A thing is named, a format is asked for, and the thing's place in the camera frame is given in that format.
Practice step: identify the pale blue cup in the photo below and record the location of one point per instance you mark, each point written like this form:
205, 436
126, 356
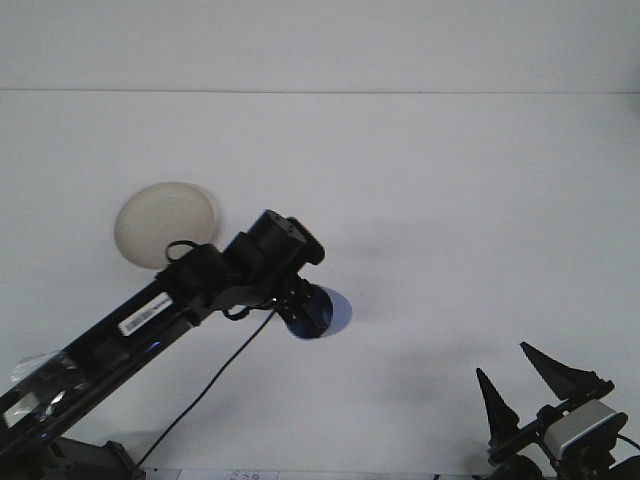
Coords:
341, 310

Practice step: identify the pale round plate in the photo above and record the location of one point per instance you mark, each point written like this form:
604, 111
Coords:
160, 215

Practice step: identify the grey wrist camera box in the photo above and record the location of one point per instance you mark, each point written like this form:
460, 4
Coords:
580, 422

